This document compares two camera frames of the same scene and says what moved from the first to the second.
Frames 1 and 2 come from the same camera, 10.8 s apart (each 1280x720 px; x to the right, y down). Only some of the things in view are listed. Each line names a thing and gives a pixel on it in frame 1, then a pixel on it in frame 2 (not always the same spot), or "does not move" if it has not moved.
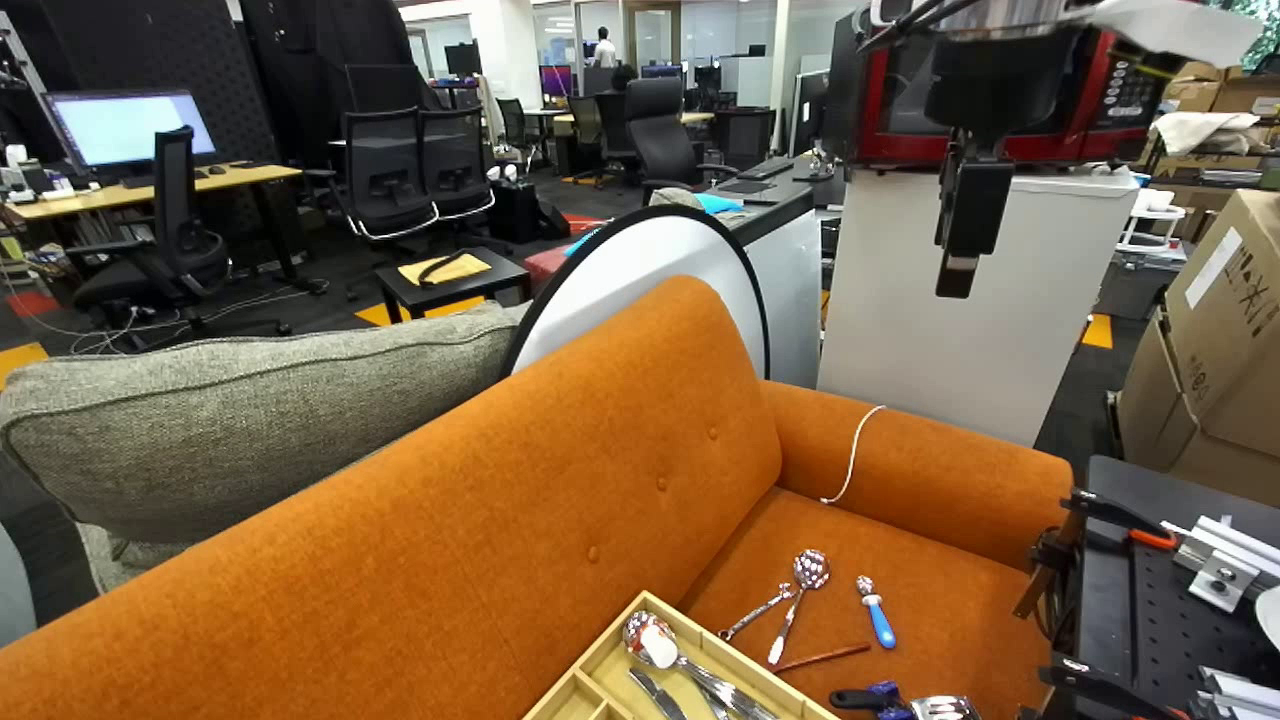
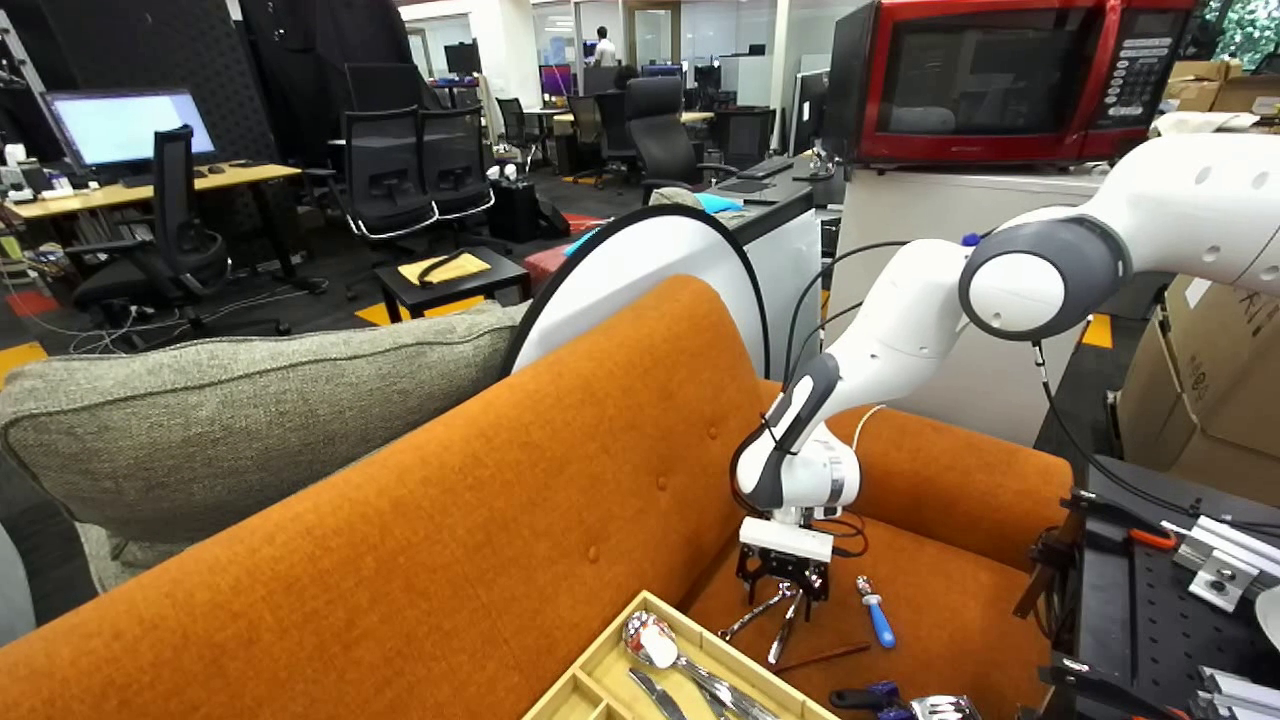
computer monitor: [116, 126] does not move
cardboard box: [1200, 388] does not move
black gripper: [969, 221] -> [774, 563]
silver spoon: [810, 572] does not move
